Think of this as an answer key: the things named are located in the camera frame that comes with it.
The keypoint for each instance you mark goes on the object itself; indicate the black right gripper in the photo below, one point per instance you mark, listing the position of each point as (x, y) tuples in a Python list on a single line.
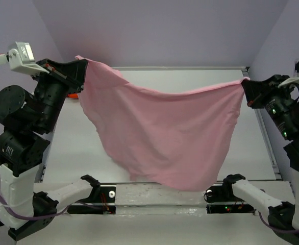
[(255, 90)]

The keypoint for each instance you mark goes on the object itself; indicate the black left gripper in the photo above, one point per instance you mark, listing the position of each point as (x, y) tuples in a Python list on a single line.
[(75, 71)]

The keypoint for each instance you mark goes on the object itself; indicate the pink t shirt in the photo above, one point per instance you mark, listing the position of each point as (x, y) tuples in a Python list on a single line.
[(179, 140)]

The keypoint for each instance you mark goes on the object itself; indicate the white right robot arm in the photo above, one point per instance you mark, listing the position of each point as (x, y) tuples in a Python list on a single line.
[(282, 217)]

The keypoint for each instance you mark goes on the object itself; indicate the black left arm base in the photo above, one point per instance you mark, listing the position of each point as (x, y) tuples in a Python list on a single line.
[(100, 202)]

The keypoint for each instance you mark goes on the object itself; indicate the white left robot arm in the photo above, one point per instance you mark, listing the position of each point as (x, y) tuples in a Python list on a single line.
[(26, 117)]

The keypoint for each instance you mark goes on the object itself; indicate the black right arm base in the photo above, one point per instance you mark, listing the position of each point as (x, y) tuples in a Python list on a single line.
[(218, 202)]

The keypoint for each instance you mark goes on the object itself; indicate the orange folded t shirt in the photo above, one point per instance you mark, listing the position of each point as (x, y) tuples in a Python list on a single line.
[(73, 96)]

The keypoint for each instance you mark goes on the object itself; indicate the aluminium table frame rail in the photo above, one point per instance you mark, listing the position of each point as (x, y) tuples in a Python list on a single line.
[(262, 149)]

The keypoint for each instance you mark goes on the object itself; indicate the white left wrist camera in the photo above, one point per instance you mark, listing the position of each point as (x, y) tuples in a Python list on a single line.
[(21, 59)]

